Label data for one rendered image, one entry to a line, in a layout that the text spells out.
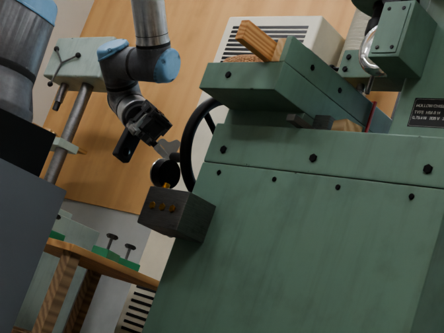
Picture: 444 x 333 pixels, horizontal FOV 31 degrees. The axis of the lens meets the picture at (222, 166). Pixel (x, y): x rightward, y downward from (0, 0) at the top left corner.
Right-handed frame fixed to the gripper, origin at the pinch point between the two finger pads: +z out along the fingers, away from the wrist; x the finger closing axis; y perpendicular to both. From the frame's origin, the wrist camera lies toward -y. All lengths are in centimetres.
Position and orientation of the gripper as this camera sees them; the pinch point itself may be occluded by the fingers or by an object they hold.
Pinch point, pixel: (154, 151)
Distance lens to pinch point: 200.2
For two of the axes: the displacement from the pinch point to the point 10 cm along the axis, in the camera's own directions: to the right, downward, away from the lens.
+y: 6.7, -7.4, -0.6
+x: 6.4, 5.4, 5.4
